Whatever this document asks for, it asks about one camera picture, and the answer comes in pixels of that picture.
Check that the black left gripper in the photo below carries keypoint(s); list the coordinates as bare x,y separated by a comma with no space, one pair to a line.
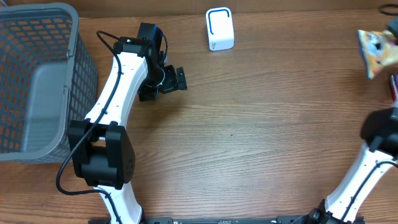
171,84

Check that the yellow snack packet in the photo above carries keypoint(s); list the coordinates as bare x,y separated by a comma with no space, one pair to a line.
378,50

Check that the red purple pad pack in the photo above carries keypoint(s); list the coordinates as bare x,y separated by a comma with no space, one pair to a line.
394,87

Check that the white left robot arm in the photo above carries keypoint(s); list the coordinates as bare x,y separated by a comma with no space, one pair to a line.
102,159

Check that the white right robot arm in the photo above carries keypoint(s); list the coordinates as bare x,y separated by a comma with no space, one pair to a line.
378,151

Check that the white barcode scanner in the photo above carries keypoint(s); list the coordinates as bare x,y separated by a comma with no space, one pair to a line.
219,23

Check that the grey plastic shopping basket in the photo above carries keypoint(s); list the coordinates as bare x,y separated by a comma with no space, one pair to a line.
48,79

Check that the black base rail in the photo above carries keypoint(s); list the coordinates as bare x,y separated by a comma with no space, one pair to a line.
277,220

